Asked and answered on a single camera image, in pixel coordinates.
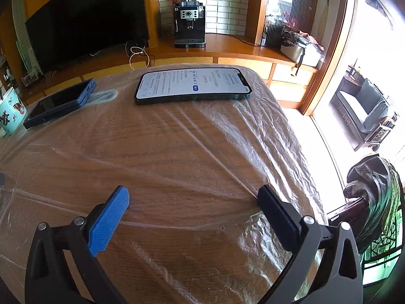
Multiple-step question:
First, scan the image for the black ribbed heater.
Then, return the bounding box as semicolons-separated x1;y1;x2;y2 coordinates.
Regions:
264;22;285;48

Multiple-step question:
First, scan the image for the black coffee machine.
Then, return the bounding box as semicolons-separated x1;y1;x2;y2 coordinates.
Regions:
172;2;207;49

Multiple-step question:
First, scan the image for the grey armchair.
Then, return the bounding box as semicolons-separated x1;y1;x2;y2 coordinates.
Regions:
329;78;397;151

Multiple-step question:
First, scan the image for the dark jacket on chair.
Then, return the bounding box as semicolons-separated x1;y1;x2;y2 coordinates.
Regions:
343;154;405;251

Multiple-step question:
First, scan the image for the white bin with bag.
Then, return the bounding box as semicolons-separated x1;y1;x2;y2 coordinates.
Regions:
280;27;326;77

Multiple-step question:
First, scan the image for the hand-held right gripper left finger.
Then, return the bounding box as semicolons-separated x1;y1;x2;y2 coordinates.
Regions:
25;185;130;304

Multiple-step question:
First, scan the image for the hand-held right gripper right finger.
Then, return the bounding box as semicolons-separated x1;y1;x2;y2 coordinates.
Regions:
257;184;364;304

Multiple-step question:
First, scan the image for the carved wooden stool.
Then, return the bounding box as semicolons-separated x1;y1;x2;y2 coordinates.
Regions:
364;123;396;149

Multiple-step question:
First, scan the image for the white cable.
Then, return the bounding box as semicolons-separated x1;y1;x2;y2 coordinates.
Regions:
125;41;152;70

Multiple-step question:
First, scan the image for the clear plastic table film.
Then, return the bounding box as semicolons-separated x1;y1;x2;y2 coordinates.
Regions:
0;65;330;304

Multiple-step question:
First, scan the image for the black smartphone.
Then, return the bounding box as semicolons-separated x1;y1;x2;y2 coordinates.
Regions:
134;66;253;105

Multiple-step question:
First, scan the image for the turquoise butterfly mug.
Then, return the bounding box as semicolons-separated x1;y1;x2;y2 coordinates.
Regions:
0;87;28;138

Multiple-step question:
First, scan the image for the dark blue cased tablet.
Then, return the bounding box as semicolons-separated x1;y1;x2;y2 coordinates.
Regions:
23;78;96;129

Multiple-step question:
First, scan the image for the small picture frame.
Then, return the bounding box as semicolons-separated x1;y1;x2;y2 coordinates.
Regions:
21;73;43;86

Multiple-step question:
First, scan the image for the dark wooden chair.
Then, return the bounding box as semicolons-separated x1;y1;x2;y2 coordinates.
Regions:
327;196;368;229

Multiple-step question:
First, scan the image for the black flat television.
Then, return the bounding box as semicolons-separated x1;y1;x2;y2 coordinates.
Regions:
25;0;150;75

